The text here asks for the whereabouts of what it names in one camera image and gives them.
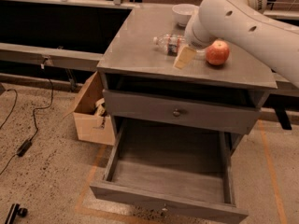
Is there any red apple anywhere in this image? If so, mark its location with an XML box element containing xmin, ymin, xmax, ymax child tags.
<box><xmin>206</xmin><ymin>40</ymin><xmax>230</xmax><ymax>65</ymax></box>

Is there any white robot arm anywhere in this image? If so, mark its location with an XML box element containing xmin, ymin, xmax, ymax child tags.
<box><xmin>178</xmin><ymin>0</ymin><xmax>299</xmax><ymax>87</ymax></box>

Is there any white ceramic bowl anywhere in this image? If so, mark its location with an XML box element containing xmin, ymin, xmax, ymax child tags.
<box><xmin>172</xmin><ymin>4</ymin><xmax>198</xmax><ymax>27</ymax></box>

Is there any grey metal rail beam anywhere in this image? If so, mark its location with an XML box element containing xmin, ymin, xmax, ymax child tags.
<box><xmin>0</xmin><ymin>43</ymin><xmax>102</xmax><ymax>72</ymax></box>

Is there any clear plastic water bottle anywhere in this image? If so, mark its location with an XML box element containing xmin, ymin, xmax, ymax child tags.
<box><xmin>152</xmin><ymin>33</ymin><xmax>207</xmax><ymax>57</ymax></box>

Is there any closed grey top drawer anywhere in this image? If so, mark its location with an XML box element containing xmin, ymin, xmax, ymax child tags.
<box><xmin>103</xmin><ymin>90</ymin><xmax>260</xmax><ymax>134</ymax></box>

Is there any black power adapter with cable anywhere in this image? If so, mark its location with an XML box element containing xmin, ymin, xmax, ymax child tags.
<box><xmin>0</xmin><ymin>77</ymin><xmax>55</xmax><ymax>176</ymax></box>

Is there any grey wooden drawer cabinet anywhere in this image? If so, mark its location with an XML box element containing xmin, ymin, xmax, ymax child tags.
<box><xmin>98</xmin><ymin>7</ymin><xmax>277</xmax><ymax>149</ymax></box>

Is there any black clamp on floor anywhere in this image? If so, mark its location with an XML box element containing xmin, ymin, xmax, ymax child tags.
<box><xmin>5</xmin><ymin>203</ymin><xmax>28</xmax><ymax>224</ymax></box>

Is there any open cardboard box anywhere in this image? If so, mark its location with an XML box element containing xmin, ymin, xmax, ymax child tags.
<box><xmin>64</xmin><ymin>72</ymin><xmax>116</xmax><ymax>146</ymax></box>

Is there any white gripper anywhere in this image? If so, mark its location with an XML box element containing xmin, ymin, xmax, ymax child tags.
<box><xmin>174</xmin><ymin>11</ymin><xmax>217</xmax><ymax>69</ymax></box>

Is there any open grey middle drawer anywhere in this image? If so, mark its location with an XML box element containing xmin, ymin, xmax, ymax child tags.
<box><xmin>91</xmin><ymin>119</ymin><xmax>249</xmax><ymax>224</ymax></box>

